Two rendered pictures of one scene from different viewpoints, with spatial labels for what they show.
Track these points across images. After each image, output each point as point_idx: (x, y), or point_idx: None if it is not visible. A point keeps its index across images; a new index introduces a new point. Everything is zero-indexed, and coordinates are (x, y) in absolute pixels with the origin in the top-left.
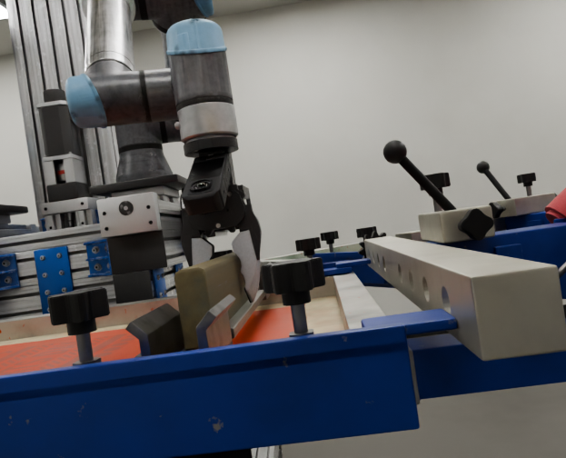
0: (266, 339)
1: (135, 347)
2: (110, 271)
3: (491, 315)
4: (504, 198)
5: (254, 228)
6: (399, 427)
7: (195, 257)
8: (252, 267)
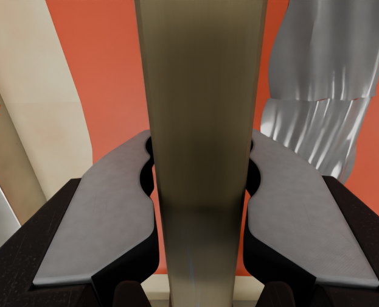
0: (129, 53)
1: None
2: None
3: None
4: None
5: None
6: None
7: (319, 201)
8: (109, 162)
